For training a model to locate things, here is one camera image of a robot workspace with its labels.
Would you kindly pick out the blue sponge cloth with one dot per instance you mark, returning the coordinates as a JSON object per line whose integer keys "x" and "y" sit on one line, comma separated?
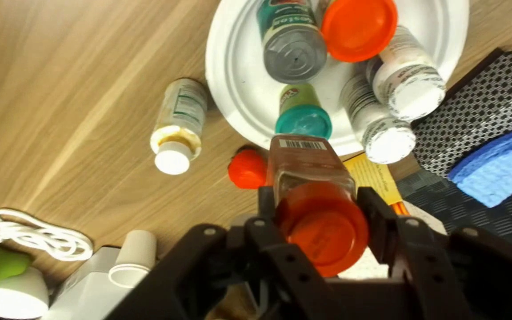
{"x": 486, "y": 175}

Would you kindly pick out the red cap spice jar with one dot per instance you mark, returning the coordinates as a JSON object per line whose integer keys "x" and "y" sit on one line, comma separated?
{"x": 315, "y": 204}

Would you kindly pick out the glue bottle with white cap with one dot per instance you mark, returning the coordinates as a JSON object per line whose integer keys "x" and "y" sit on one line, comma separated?
{"x": 178, "y": 127}

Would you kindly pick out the white spray bottle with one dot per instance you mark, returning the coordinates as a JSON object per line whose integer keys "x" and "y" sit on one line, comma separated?
{"x": 105, "y": 280}

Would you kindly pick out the teal lid play-doh can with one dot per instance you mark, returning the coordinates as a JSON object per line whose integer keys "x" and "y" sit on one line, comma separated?
{"x": 301, "y": 113}

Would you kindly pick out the orange plushie ball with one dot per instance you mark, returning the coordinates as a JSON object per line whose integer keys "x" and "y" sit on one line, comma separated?
{"x": 248, "y": 170}

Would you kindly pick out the green label tin can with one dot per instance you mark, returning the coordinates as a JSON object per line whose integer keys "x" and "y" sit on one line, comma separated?
{"x": 294, "y": 49}

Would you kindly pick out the black mesh box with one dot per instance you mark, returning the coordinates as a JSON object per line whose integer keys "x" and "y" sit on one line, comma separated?
{"x": 465, "y": 152}

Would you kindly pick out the white paper plate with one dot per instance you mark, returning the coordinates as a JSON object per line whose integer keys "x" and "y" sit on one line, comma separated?
{"x": 249, "y": 99}

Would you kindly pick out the white cap pill bottle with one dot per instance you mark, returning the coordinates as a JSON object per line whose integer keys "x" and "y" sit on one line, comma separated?
{"x": 406, "y": 79}
{"x": 383, "y": 136}

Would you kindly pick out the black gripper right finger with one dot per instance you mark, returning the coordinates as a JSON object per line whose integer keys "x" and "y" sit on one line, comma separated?
{"x": 377, "y": 214}

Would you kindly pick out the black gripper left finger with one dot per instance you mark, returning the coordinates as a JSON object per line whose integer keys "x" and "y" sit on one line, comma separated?
{"x": 267, "y": 207}

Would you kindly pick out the orange lid play-doh can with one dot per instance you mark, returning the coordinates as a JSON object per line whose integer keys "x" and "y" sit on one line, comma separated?
{"x": 356, "y": 31}

